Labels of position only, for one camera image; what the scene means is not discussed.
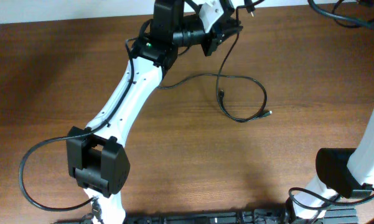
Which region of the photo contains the thin black USB cable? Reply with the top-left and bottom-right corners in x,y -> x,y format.
215,0 -> 273,123

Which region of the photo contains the thick black USB cable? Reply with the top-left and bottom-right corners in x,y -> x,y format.
307,0 -> 374,37

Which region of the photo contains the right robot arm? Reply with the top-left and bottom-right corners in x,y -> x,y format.
284,109 -> 374,223

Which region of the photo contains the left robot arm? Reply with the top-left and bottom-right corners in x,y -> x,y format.
66,1 -> 242,223

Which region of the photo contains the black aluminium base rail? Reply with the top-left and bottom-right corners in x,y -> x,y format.
52,203 -> 358,224

